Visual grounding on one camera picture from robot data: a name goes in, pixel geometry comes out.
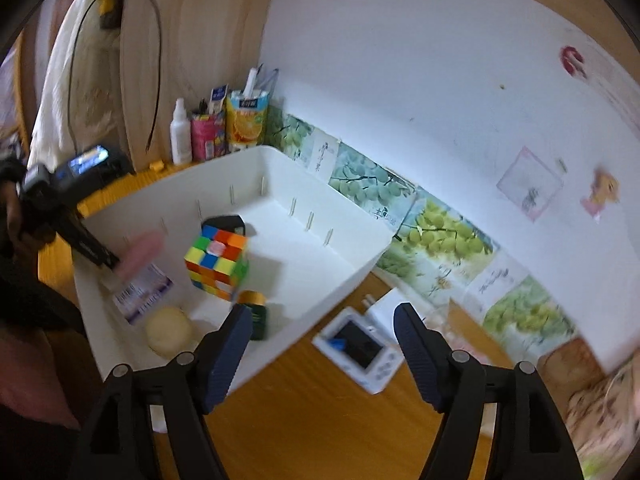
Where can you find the orange juice carton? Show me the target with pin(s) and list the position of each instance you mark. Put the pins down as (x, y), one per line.
(246, 125)

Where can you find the green bottle with gold cap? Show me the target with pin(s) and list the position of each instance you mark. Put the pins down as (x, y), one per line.
(256, 317)

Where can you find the white squeeze bottle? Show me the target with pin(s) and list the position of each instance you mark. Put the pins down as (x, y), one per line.
(181, 135)

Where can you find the person's left forearm black sleeve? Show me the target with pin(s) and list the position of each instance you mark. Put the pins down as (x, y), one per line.
(35, 295)

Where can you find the grape print wall poster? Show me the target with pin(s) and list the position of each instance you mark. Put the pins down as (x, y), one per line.
(435, 235)

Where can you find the multicoloured puzzle cube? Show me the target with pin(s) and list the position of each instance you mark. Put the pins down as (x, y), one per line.
(217, 262)

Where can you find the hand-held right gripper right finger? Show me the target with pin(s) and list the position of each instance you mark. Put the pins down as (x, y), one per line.
(417, 355)

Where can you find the blue and white tube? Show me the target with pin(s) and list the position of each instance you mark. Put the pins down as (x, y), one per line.
(218, 100)

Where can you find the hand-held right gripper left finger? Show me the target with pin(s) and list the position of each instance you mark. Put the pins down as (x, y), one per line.
(227, 355)

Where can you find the white quilted cloth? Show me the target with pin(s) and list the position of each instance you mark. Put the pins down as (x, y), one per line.
(55, 100)

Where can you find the small white screen device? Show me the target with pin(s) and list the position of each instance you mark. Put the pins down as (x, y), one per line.
(357, 345)

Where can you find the blue and white tissue pack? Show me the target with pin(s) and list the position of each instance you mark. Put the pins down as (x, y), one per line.
(142, 295)

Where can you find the wooden cabinet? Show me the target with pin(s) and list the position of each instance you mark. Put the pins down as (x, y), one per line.
(210, 35)

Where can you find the pink cartoon wall sticker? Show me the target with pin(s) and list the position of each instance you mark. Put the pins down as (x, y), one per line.
(602, 190)

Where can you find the floral cloth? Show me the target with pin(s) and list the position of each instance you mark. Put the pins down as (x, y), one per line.
(605, 420)

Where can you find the yellow and black plug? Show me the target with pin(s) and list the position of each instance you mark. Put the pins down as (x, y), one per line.
(110, 7)

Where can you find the pink blurred object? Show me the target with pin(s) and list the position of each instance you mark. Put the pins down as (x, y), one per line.
(140, 255)

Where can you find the cream round block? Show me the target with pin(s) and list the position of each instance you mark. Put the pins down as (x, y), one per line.
(169, 332)

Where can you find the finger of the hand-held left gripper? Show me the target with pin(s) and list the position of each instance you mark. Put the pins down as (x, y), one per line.
(92, 247)

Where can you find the black rectangular block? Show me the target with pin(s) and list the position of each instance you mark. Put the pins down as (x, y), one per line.
(222, 222)

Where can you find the white plastic storage bin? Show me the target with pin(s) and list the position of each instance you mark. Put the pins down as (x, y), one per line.
(300, 260)

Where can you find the red wall sticker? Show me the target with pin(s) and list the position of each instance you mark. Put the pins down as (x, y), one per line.
(572, 60)

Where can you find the pink framed wall paper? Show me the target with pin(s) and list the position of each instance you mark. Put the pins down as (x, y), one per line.
(530, 185)

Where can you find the small yellow object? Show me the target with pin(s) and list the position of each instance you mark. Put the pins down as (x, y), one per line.
(157, 166)

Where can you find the pink pen cup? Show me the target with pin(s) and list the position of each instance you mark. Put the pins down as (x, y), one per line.
(207, 137)

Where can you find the pink cloth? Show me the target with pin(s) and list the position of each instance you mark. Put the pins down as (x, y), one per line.
(35, 380)

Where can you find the person's left hand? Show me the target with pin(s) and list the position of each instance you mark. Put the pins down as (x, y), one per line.
(12, 215)

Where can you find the white charger adapter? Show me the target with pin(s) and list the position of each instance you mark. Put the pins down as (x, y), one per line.
(386, 305)

